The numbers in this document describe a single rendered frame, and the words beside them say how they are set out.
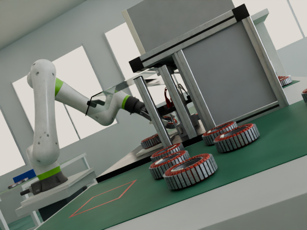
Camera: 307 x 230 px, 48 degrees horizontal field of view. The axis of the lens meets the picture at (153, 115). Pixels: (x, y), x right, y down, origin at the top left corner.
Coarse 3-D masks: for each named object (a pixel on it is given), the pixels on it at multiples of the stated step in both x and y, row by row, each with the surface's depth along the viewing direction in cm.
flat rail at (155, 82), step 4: (144, 80) 132; (148, 80) 138; (152, 80) 144; (156, 80) 151; (160, 80) 159; (148, 84) 135; (152, 84) 141; (156, 84) 148; (160, 84) 156; (164, 84) 170
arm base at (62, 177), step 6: (54, 174) 179; (60, 174) 182; (42, 180) 178; (48, 180) 177; (54, 180) 178; (60, 180) 179; (66, 180) 182; (30, 186) 183; (36, 186) 181; (42, 186) 178; (48, 186) 177; (54, 186) 177; (24, 192) 183; (30, 192) 184; (36, 192) 179
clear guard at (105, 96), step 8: (144, 72) 127; (152, 72) 139; (128, 80) 130; (112, 88) 132; (120, 88) 144; (96, 96) 135; (104, 96) 145; (96, 104) 140; (104, 104) 149; (88, 112) 134; (96, 112) 143
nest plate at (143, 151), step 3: (171, 138) 146; (159, 144) 140; (162, 144) 139; (150, 147) 143; (153, 147) 140; (156, 147) 140; (141, 150) 149; (144, 150) 143; (147, 150) 141; (150, 150) 141; (138, 153) 142; (141, 153) 142; (144, 153) 142; (138, 156) 142
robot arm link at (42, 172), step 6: (30, 150) 173; (30, 156) 173; (54, 162) 180; (36, 168) 178; (42, 168) 177; (48, 168) 178; (54, 168) 179; (36, 174) 180; (42, 174) 177; (48, 174) 178
